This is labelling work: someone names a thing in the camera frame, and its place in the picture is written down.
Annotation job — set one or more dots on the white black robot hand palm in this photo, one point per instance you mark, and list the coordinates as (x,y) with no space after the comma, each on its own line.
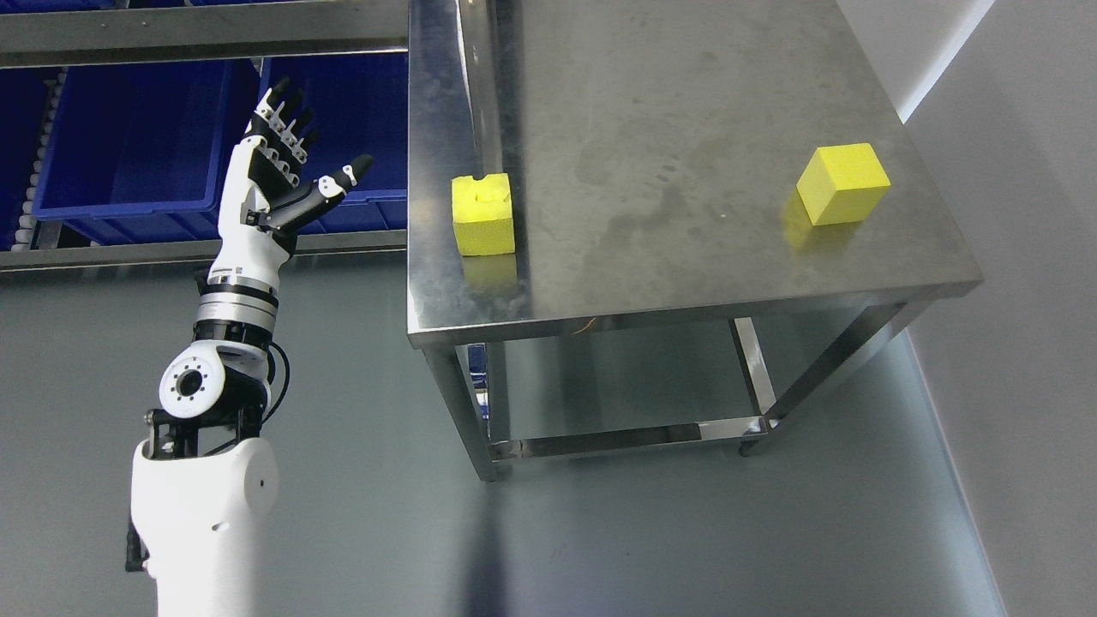
(249,256)

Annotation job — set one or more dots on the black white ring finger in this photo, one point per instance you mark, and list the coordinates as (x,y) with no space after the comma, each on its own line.
(292,107)

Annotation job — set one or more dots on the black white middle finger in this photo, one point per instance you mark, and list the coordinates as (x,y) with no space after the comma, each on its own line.
(298,124)

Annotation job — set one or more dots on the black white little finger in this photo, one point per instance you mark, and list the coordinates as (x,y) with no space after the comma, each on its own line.
(266,118)

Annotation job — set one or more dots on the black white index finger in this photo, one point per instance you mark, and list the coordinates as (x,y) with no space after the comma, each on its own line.
(298,153)

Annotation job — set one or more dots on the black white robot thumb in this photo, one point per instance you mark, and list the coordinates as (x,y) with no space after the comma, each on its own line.
(306,203)

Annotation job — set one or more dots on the yellow foam block notched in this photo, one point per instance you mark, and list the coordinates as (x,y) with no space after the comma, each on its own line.
(482,215)

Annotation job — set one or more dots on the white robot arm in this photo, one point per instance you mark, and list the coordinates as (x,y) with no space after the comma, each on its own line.
(204,481)

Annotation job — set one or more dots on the steel shelf rack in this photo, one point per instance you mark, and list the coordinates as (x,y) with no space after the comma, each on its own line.
(116,37)

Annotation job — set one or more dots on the yellow foam cube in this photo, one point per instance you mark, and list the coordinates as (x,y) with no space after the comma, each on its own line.
(842,184)

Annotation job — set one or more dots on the blue plastic bin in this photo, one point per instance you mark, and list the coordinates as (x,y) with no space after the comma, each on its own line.
(359,104)
(138,153)

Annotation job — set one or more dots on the stainless steel table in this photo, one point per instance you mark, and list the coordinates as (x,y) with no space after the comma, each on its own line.
(653,149)

